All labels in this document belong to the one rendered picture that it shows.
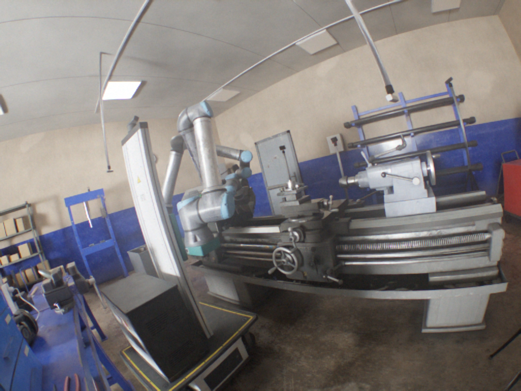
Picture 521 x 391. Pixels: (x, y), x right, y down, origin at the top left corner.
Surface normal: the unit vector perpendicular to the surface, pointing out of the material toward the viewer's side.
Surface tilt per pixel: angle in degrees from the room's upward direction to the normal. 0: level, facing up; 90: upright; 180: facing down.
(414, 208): 90
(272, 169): 90
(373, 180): 93
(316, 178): 90
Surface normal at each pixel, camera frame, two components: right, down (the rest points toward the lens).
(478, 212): -0.56, -0.65
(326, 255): -0.62, 0.23
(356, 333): -0.25, -0.97
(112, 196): 0.75, -0.13
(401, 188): -0.66, -0.18
